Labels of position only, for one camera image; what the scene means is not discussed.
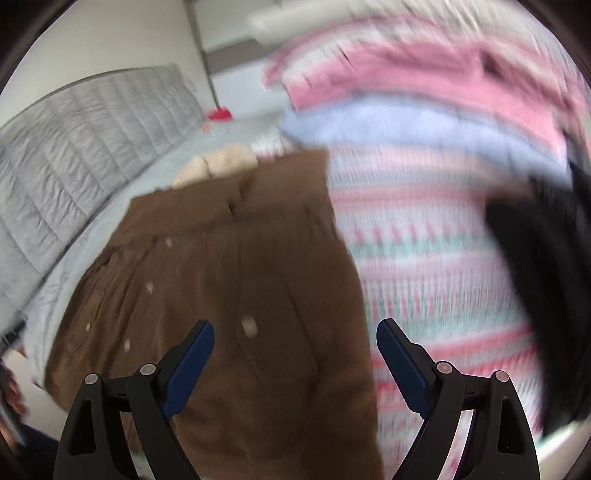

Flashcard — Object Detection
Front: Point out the light blue quilt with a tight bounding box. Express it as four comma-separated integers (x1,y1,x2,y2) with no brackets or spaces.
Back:
280,95,572,187

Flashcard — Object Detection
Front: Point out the red object on bed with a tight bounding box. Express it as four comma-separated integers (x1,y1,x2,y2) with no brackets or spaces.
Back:
206,107,233,122

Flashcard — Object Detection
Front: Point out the grey bed sheet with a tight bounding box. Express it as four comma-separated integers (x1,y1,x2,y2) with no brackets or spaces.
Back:
22,113,280,384

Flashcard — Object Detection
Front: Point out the white pillow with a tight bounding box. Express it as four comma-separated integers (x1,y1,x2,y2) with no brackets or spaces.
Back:
247,1,461,46

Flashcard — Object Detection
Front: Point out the brown coat with fur collar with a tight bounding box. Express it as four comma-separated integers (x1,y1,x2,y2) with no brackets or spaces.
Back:
44,151,383,479

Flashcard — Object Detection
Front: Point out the patterned knit blanket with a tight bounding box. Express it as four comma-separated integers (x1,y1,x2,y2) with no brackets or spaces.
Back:
328,145,542,479

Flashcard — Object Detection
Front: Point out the pink velvet quilt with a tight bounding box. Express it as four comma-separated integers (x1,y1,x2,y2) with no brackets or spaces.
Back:
263,14,590,154

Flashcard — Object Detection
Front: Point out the white and grey wardrobe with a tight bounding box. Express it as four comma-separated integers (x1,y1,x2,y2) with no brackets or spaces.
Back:
184,0,288,121

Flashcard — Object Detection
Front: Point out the black puffer jacket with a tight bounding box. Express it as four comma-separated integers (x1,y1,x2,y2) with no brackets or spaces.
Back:
485,164,590,435

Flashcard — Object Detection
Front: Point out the grey quilted headboard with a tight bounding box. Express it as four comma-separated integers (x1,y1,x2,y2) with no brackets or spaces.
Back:
1,65,204,329

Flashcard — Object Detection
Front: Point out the person's left hand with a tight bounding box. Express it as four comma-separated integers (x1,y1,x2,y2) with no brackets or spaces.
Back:
1,363,28,418

